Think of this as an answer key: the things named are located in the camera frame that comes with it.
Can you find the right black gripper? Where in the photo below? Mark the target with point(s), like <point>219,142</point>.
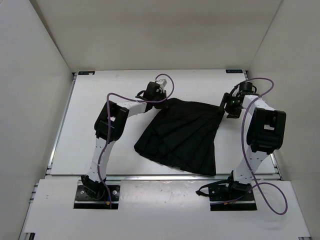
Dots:
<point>231,114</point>

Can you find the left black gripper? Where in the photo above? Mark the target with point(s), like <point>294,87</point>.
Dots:
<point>163,105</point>

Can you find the black pleated skirt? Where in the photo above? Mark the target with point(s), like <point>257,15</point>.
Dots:
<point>181,136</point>

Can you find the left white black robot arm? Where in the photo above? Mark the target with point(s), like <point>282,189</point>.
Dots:
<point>109,127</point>

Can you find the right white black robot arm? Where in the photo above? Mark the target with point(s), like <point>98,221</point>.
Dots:
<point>264,135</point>

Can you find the right blue corner label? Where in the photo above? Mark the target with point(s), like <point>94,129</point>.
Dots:
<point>234,71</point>

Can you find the blue corner label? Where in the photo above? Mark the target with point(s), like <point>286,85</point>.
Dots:
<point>234,71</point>
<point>86,73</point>

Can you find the left blue corner label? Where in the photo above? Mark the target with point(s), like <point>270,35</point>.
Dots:
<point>86,73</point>

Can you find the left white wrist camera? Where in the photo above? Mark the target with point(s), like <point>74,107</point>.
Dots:
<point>162,83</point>

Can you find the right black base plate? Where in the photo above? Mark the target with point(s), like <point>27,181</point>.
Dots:
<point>222,200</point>

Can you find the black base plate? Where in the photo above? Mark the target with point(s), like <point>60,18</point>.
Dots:
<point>85,200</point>
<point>222,200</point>

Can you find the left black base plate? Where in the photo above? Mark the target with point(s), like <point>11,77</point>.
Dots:
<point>85,200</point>

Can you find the aluminium table frame rail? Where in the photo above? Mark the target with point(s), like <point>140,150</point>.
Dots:
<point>172,177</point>

